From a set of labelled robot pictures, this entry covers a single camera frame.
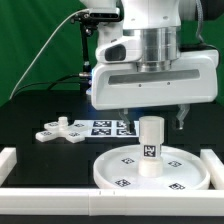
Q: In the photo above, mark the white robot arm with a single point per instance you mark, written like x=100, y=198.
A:
x=140, y=62

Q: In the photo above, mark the white U-shaped fence frame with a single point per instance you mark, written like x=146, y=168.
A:
x=96, y=202

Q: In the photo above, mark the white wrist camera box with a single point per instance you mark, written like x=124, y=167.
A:
x=124, y=49

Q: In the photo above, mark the white round table top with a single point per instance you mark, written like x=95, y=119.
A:
x=126, y=168

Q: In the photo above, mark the white marker tag sheet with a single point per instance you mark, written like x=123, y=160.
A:
x=104, y=128

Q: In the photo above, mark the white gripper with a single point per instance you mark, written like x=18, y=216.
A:
x=191, y=79

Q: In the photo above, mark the white cross-shaped table base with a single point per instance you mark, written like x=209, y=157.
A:
x=62, y=129

